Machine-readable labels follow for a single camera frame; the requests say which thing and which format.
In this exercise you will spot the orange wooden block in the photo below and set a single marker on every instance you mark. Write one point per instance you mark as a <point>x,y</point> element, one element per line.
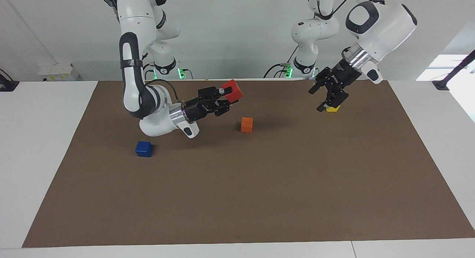
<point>246,125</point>

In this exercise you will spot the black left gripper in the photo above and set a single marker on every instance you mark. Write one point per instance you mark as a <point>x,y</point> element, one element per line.
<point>341,78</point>

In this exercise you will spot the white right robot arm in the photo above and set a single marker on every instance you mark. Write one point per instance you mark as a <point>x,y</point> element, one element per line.
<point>130,13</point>

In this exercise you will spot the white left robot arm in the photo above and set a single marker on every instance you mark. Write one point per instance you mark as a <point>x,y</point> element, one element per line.
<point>386,24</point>

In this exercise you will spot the yellow wooden block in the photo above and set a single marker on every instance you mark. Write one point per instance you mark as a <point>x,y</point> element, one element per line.
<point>333,109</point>

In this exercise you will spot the red wooden block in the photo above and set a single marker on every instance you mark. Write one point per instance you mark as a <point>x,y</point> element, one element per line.
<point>233,91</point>

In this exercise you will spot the white cardboard box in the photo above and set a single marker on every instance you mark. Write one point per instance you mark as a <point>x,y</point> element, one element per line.
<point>58,72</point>

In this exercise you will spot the blue wooden block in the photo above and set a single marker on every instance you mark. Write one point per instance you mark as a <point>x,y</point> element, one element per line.
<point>144,149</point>

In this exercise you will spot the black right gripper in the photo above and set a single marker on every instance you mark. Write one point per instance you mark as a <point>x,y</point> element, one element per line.
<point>204,105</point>

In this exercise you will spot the black table clamp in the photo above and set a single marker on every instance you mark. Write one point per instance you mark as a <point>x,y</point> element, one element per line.
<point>7,84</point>

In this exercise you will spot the brown table mat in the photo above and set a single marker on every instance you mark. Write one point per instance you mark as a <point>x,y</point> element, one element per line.
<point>259,183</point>

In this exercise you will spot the black stand pole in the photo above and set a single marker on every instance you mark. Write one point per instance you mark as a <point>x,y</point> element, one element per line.
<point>454,70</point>

